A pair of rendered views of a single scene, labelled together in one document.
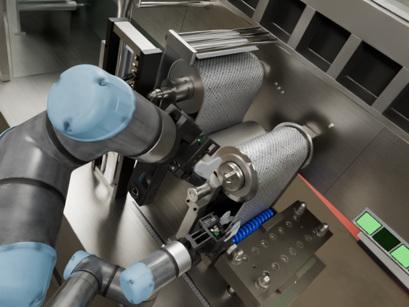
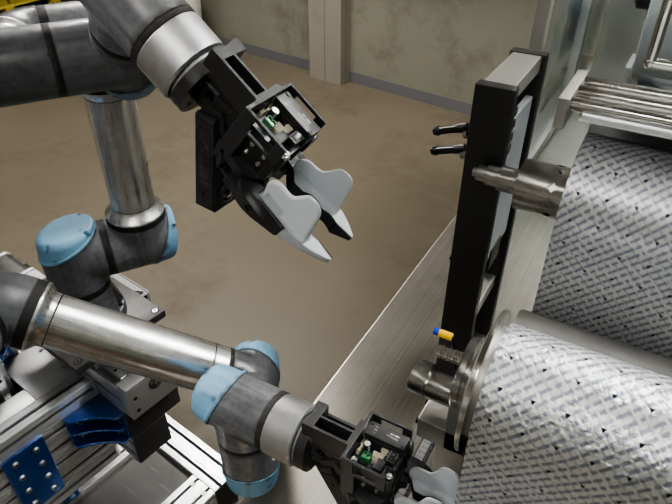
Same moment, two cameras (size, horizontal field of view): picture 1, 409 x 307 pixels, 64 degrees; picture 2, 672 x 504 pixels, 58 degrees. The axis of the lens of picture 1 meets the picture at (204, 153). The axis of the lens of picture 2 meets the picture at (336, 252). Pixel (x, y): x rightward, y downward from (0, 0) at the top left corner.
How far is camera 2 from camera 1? 0.67 m
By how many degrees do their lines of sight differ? 65
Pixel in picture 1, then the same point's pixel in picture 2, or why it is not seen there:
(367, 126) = not seen: outside the picture
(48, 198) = (36, 41)
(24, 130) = not seen: hidden behind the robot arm
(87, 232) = (347, 382)
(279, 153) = (617, 408)
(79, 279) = (213, 346)
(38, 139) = not seen: hidden behind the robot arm
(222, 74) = (642, 182)
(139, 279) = (211, 377)
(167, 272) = (244, 411)
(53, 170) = (72, 35)
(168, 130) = (168, 42)
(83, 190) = (413, 343)
